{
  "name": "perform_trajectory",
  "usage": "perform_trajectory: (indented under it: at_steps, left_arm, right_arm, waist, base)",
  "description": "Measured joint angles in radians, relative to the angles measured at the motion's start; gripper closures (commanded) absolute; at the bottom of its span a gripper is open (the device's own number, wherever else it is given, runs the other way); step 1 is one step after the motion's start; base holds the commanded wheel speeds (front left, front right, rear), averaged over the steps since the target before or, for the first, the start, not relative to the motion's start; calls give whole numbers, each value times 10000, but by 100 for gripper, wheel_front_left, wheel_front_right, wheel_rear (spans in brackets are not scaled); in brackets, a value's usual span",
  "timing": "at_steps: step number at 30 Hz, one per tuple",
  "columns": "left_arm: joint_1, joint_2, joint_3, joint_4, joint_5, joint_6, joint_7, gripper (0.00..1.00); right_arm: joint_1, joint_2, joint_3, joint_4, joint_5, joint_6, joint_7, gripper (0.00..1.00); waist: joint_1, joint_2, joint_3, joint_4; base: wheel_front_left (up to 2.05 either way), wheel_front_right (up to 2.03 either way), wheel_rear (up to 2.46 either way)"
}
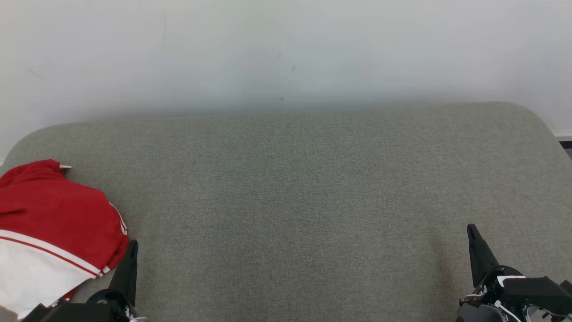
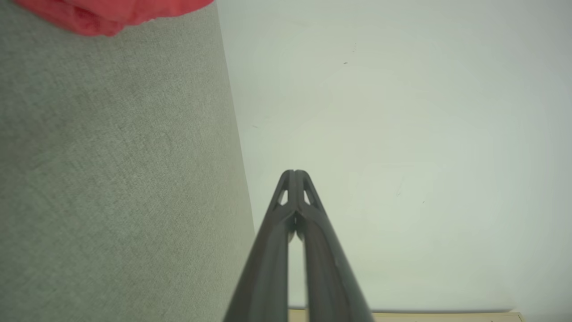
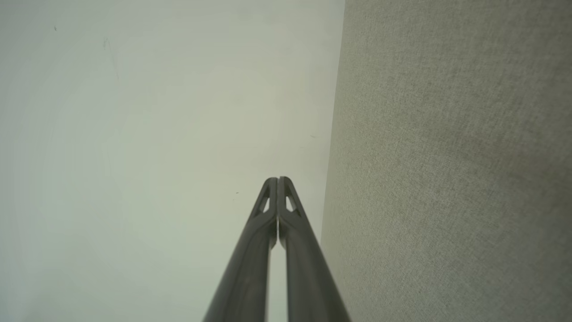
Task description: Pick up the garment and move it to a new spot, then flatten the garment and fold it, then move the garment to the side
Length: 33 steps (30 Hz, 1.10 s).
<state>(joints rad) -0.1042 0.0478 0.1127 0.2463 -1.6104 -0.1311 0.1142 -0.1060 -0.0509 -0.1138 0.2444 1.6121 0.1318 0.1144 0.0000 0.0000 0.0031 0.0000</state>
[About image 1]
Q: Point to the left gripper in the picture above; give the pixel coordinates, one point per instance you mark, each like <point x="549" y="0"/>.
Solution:
<point x="89" y="311"/>

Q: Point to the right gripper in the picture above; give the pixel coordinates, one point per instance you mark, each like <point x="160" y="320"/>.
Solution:
<point x="485" y="308"/>

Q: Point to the red and white shorts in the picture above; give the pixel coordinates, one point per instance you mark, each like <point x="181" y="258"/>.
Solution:
<point x="31" y="277"/>

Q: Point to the red basketball jersey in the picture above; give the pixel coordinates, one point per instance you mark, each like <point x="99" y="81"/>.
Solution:
<point x="44" y="201"/>

